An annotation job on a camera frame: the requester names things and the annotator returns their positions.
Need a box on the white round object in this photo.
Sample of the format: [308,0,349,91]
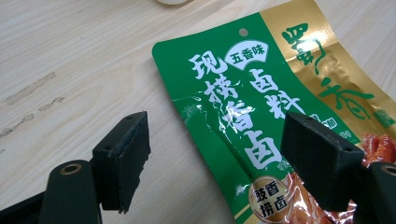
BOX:
[156,0,193,6]

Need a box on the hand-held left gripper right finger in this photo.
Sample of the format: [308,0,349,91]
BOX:
[279,111,366,213]

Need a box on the green and gold seasoning packet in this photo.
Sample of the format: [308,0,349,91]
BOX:
[151,0,396,224]

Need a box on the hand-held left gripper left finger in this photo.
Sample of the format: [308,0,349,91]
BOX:
[91,110,152,215]

